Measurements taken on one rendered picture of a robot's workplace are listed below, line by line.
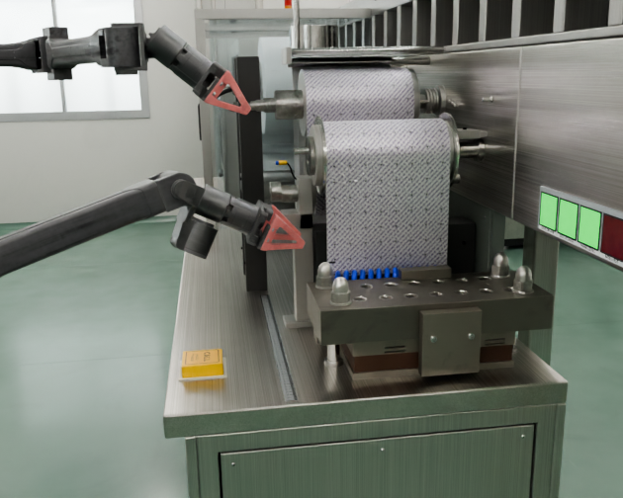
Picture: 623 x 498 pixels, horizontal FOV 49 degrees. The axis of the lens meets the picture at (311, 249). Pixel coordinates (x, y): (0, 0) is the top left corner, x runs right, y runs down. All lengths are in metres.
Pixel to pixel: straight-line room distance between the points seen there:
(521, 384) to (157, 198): 0.68
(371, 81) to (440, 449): 0.78
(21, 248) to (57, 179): 5.85
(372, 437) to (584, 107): 0.60
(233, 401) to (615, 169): 0.65
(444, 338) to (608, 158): 0.38
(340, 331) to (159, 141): 5.80
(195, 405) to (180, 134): 5.80
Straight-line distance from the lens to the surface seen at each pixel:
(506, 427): 1.22
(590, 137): 1.04
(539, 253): 1.58
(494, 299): 1.19
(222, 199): 1.23
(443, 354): 1.17
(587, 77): 1.06
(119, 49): 1.25
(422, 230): 1.32
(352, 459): 1.17
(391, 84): 1.53
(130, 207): 1.18
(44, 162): 7.02
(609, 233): 0.99
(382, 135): 1.28
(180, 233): 1.22
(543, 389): 1.21
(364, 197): 1.28
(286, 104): 1.52
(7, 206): 7.17
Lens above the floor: 1.40
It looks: 14 degrees down
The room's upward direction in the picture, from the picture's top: 1 degrees counter-clockwise
